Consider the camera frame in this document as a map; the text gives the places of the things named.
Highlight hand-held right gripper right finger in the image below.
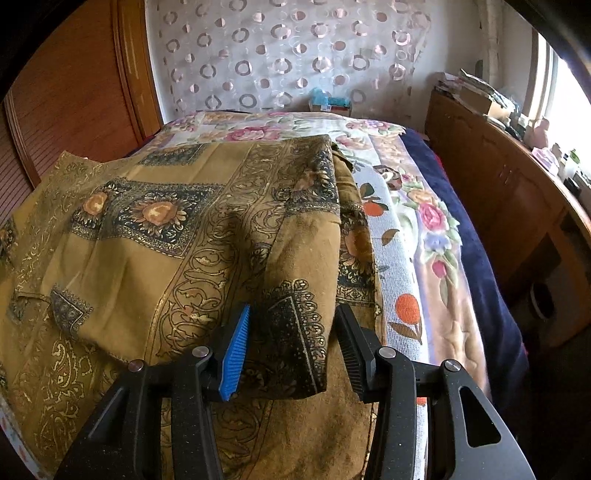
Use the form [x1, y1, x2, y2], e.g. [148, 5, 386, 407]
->
[334, 303, 539, 480]

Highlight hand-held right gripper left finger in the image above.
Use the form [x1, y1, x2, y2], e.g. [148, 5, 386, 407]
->
[53, 304, 253, 480]

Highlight brown sunflower-print shirt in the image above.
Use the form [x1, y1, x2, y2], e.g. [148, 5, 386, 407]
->
[0, 134, 385, 480]

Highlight orange-fruit print bed sheet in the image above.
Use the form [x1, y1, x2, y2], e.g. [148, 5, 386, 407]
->
[0, 154, 432, 480]

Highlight floral quilt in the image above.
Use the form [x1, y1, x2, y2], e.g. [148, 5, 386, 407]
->
[157, 110, 491, 393]

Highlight navy blue blanket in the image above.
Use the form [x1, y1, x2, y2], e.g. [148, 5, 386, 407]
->
[401, 127, 531, 409]

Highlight black trash can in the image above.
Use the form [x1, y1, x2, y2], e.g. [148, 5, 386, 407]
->
[528, 279, 557, 320]

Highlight wooden cabinet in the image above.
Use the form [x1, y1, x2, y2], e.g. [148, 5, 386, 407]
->
[424, 87, 591, 352]

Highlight cardboard box with blue bag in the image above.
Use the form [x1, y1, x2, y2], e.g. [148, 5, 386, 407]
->
[308, 88, 354, 116]

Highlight pink tissue box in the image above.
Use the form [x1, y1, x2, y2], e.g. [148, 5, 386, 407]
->
[531, 147, 562, 174]

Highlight brown cardboard box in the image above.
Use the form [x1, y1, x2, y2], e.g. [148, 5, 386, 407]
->
[459, 85, 507, 119]

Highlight green-capped bottle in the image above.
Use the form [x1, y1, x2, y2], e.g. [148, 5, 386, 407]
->
[560, 148, 581, 179]

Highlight stack of papers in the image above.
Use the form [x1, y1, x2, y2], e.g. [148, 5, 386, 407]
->
[436, 68, 519, 116]

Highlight window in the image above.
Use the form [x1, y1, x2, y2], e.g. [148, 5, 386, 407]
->
[531, 28, 591, 155]

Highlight bundled window drape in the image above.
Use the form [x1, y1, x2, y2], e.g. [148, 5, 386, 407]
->
[477, 0, 505, 80]

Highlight circle-pattern wall curtain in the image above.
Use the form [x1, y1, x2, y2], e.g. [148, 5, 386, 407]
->
[144, 0, 433, 126]

